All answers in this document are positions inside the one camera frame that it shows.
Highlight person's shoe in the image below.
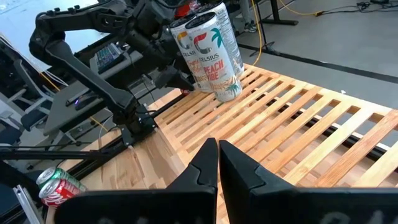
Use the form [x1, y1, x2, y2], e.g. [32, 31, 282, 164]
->
[243, 21, 258, 34]

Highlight black desk support beam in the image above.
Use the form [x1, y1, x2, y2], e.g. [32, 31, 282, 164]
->
[0, 148, 105, 162]

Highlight yellow cable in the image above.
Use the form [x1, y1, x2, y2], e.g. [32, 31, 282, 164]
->
[278, 0, 324, 16]
[250, 0, 264, 67]

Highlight black cable bundle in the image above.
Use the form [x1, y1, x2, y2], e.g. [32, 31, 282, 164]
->
[322, 0, 398, 16]

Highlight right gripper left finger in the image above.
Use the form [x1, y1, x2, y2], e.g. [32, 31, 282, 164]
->
[54, 138, 219, 224]

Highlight wooden slatted shelf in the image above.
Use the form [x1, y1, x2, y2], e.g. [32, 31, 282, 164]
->
[154, 63, 398, 224]

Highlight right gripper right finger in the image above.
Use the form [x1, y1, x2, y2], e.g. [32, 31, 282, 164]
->
[218, 139, 398, 224]

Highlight black keyboard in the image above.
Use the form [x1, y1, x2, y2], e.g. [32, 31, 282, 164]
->
[90, 42, 131, 75]

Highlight black tripod stand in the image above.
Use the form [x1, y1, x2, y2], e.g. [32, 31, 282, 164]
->
[248, 0, 282, 58]

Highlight black computer mouse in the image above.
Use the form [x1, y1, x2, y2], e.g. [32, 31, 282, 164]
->
[73, 95, 97, 110]

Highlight green soda can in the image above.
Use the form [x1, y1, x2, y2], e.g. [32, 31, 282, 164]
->
[35, 166, 87, 194]

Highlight red item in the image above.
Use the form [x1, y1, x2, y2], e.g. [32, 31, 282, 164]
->
[174, 1, 201, 19]

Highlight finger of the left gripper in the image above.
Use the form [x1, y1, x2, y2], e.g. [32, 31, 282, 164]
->
[155, 65, 195, 91]

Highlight person's leg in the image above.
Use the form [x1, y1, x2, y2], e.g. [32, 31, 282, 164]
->
[238, 0, 253, 24]

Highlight grey office chair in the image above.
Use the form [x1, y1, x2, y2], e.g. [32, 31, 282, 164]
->
[0, 57, 53, 147]

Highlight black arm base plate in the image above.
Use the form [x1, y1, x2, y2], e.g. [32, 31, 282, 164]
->
[119, 108, 158, 147]

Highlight red Coca-Cola can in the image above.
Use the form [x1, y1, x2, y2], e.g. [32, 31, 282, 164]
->
[38, 179, 82, 208]

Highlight silver metal bracket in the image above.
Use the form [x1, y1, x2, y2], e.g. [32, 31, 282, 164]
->
[12, 184, 44, 224]

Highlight black desk foot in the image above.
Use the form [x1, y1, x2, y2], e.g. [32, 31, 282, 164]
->
[260, 0, 300, 27]

